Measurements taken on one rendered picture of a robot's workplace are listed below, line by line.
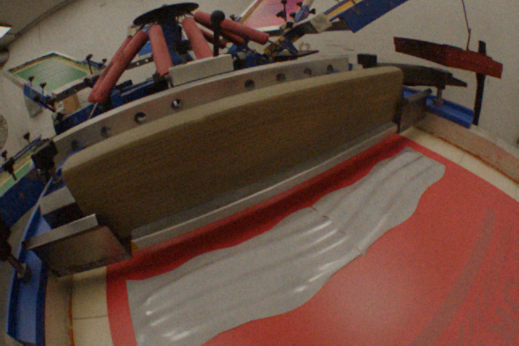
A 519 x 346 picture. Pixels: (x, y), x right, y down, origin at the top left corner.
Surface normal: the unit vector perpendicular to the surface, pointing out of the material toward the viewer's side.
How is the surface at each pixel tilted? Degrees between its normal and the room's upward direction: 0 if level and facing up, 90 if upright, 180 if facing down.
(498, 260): 0
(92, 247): 90
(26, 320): 0
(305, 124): 90
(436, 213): 0
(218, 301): 28
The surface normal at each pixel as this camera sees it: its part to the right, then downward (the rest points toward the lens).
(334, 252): 0.10, -0.50
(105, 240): 0.45, 0.39
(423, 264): -0.13, -0.86
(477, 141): -0.88, 0.33
